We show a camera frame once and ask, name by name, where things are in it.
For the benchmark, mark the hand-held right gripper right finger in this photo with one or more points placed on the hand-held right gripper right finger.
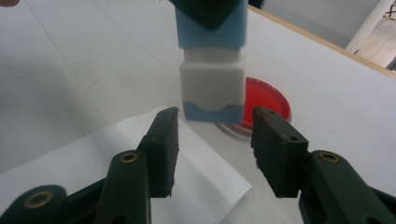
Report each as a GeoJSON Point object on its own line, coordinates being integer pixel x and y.
{"type": "Point", "coordinates": [277, 155]}

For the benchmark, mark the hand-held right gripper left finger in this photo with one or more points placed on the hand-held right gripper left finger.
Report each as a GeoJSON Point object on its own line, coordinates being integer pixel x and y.
{"type": "Point", "coordinates": [163, 152]}

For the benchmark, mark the white paper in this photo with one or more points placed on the white paper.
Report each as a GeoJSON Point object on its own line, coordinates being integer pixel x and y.
{"type": "Point", "coordinates": [199, 183]}

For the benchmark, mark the round red ink pad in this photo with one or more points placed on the round red ink pad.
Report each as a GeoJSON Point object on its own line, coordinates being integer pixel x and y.
{"type": "Point", "coordinates": [264, 102]}

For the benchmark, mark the blue and white stamp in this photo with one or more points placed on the blue and white stamp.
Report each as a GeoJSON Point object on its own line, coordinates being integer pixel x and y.
{"type": "Point", "coordinates": [212, 71]}

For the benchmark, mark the white column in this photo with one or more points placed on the white column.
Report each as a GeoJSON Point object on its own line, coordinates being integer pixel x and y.
{"type": "Point", "coordinates": [370, 25]}

